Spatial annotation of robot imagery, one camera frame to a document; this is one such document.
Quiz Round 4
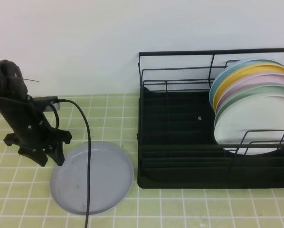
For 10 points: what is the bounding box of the black camera cable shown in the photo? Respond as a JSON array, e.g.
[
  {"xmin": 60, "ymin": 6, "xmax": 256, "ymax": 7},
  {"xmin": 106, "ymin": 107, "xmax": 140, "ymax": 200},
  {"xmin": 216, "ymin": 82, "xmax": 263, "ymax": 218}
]
[{"xmin": 47, "ymin": 99, "xmax": 91, "ymax": 228}]

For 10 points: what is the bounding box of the blue plate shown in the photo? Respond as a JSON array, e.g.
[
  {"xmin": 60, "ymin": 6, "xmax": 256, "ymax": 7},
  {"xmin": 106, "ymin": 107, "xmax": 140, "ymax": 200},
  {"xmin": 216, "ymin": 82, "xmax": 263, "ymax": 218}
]
[{"xmin": 209, "ymin": 58, "xmax": 276, "ymax": 107}]

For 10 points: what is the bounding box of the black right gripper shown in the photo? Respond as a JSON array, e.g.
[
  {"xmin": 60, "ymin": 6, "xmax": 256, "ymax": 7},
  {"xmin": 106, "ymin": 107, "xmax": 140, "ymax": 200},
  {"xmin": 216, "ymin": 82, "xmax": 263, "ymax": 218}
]
[{"xmin": 0, "ymin": 95, "xmax": 72, "ymax": 167}]

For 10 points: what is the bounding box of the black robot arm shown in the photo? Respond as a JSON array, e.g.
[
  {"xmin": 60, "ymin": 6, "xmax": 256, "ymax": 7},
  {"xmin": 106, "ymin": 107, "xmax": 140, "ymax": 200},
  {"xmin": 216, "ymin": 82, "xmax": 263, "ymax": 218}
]
[{"xmin": 0, "ymin": 60, "xmax": 72, "ymax": 167}]

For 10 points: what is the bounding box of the black wire dish rack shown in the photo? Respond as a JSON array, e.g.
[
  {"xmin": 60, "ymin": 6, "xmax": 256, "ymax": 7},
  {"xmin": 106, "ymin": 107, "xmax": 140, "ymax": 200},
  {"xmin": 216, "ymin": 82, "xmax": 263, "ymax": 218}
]
[{"xmin": 137, "ymin": 48, "xmax": 284, "ymax": 171}]

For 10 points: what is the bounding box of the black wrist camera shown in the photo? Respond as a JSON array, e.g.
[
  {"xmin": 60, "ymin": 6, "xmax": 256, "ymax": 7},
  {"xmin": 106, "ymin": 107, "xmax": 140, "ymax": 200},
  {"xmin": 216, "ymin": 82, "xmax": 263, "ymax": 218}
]
[{"xmin": 33, "ymin": 96, "xmax": 60, "ymax": 112}]

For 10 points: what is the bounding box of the black drip tray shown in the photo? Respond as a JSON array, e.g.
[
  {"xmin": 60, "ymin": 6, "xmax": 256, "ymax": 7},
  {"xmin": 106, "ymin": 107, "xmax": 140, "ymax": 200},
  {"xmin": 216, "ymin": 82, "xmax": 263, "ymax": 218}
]
[{"xmin": 137, "ymin": 88, "xmax": 284, "ymax": 189}]

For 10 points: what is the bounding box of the grey plate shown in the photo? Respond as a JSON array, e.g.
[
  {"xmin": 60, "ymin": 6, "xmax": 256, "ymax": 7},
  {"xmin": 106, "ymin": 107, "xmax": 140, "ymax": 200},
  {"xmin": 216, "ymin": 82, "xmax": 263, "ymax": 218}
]
[{"xmin": 50, "ymin": 142, "xmax": 134, "ymax": 215}]

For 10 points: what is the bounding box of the green plate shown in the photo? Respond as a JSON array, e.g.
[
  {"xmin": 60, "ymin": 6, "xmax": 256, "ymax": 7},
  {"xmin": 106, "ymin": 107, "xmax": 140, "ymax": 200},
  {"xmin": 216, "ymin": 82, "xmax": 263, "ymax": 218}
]
[{"xmin": 214, "ymin": 83, "xmax": 284, "ymax": 125}]

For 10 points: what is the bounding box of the yellow plate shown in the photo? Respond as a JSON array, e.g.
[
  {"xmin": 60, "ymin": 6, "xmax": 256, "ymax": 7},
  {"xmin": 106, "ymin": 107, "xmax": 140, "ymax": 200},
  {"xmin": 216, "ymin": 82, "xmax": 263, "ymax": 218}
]
[{"xmin": 213, "ymin": 62, "xmax": 284, "ymax": 110}]

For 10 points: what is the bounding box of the pink plate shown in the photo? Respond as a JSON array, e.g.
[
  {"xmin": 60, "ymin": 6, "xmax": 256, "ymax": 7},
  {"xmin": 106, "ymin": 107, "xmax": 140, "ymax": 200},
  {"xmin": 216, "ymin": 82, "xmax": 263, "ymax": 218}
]
[{"xmin": 213, "ymin": 72, "xmax": 284, "ymax": 113}]

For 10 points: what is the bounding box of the white plate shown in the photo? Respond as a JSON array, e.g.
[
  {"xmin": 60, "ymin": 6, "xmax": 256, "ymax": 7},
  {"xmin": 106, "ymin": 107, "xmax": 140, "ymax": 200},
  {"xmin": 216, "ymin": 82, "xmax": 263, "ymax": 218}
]
[{"xmin": 214, "ymin": 93, "xmax": 284, "ymax": 145}]

